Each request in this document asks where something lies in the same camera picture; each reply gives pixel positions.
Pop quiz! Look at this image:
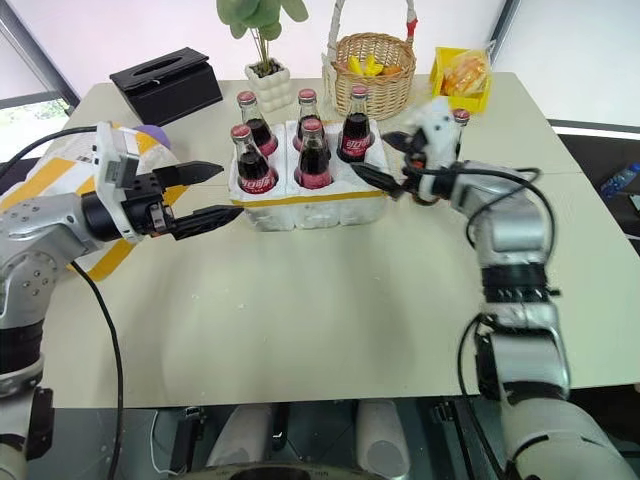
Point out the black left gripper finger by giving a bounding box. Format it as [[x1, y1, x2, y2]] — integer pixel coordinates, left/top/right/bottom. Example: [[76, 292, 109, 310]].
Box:
[[171, 204, 245, 242], [152, 160, 225, 189]]

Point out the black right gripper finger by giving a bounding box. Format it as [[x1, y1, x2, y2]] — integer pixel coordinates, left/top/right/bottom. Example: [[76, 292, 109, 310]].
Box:
[[351, 163, 407, 201], [381, 130, 417, 152]]

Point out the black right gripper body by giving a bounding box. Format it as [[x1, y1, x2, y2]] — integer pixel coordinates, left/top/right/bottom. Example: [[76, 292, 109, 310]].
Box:
[[401, 131, 437, 202]]

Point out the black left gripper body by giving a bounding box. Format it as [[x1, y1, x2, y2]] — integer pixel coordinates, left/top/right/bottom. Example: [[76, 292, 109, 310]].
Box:
[[122, 169, 177, 239]]

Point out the glass cola bottle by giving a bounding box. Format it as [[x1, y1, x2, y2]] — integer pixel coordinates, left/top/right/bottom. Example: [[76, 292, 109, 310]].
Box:
[[449, 108, 472, 151], [337, 84, 375, 164], [236, 90, 279, 158], [294, 118, 335, 190], [229, 123, 279, 196], [292, 88, 322, 151]]

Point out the white foam crate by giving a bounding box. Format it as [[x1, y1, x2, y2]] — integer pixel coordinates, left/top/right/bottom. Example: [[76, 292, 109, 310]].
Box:
[[228, 118, 389, 234]]

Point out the black tissue box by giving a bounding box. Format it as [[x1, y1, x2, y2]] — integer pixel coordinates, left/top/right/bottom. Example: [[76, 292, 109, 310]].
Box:
[[108, 47, 224, 126]]

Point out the purple rounded object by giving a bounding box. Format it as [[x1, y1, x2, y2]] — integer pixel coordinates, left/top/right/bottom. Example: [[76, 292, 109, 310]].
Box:
[[134, 124, 174, 152]]

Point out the yellow plastic bin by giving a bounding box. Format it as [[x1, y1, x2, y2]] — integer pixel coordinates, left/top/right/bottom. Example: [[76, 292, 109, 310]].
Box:
[[429, 46, 494, 116]]

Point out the yellow fruit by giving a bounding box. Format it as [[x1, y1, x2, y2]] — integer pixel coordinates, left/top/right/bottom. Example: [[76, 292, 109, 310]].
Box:
[[347, 54, 382, 77]]

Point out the bagged bread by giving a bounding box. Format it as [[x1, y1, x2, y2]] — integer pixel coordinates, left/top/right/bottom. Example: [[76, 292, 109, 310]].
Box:
[[441, 49, 491, 96]]

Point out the white bubble plant pot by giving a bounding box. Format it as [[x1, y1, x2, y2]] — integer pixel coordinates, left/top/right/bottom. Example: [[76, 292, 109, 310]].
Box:
[[244, 57, 292, 113]]

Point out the green leafy plant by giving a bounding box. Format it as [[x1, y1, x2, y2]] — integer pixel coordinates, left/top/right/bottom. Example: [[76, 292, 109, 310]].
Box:
[[215, 0, 310, 76]]

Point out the blue-labelled plastic water bottle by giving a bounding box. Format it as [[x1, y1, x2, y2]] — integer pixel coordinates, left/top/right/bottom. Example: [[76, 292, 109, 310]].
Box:
[[599, 162, 640, 199]]

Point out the white robot leg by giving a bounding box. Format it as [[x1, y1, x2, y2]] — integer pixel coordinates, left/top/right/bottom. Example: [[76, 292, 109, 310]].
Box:
[[206, 403, 274, 469], [355, 399, 412, 479]]

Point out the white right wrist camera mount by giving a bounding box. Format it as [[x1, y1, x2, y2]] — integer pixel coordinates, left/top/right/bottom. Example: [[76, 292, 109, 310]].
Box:
[[407, 98, 461, 172]]

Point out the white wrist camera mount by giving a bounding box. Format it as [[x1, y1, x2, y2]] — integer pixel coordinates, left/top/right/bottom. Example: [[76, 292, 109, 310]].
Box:
[[94, 121, 145, 245], [407, 98, 461, 172]]

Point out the wicker basket with handle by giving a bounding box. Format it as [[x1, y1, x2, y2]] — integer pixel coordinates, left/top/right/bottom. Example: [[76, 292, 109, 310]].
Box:
[[321, 0, 419, 122]]

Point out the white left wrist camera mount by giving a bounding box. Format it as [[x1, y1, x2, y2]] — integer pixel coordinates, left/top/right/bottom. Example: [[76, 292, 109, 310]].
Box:
[[94, 121, 145, 245]]

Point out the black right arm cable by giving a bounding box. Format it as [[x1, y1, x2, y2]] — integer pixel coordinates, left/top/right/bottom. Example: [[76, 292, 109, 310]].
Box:
[[407, 163, 559, 296]]

